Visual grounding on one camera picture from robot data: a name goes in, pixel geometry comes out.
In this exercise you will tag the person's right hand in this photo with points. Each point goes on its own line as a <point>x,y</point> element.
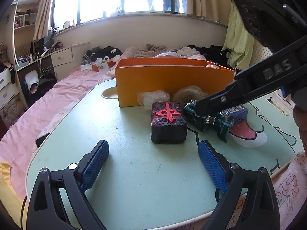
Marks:
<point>302,124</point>

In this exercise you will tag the orange cardboard box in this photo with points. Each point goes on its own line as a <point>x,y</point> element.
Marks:
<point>168,83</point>

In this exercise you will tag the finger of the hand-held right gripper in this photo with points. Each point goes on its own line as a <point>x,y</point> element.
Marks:
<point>251,86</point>

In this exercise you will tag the black clothes pile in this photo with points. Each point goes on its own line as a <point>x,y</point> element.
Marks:
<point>103,51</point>

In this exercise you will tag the beige fuzzy blanket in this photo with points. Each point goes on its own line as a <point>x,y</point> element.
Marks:
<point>148,50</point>

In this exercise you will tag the pink bedsheet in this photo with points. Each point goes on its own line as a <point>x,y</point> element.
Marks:
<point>48,105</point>

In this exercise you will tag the dark monitor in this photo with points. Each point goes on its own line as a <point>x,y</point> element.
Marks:
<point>39,46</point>

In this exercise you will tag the bag of pale fibre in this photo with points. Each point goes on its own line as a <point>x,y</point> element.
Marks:
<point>152,98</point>

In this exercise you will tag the small orange box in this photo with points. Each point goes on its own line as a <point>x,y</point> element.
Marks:
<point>103,66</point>

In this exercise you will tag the white drawer unit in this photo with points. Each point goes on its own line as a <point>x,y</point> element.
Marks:
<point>7,88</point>

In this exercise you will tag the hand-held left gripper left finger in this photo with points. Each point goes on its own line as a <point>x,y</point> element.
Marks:
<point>96,165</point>

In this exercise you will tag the white drawer cabinet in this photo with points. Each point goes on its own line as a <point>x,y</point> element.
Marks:
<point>67,57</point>

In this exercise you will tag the black box with red emblem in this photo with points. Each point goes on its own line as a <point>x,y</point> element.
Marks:
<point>168,124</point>

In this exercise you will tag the white garment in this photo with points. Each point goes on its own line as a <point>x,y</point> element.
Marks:
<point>188,50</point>

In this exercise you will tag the yellow cloth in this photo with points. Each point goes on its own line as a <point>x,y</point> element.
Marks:
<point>8,196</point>

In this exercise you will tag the blue packet with barcode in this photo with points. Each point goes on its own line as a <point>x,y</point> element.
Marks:
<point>239,113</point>

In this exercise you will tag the pale green cartoon desktop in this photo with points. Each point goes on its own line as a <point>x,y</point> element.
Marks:
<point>134,163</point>

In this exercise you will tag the brown plush toy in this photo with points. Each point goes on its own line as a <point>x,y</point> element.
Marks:
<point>188,94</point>

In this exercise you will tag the beige curtain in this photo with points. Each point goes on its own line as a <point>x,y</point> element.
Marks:
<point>44,9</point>
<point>206,0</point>

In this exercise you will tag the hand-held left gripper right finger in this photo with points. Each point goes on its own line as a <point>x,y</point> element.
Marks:
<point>212,165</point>

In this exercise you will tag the green hanging garment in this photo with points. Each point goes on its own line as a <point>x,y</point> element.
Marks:
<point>239,36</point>

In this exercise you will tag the round mirror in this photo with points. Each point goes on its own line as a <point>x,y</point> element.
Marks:
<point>66,24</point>

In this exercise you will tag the black garment heap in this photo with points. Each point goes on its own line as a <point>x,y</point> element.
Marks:
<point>211,52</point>

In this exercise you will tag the rolled white paper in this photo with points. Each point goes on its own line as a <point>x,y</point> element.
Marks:
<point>31,81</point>

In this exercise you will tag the white radiator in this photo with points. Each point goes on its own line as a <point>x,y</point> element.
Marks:
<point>261,52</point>

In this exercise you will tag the black smartphone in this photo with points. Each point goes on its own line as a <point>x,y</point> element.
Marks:
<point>42,139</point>

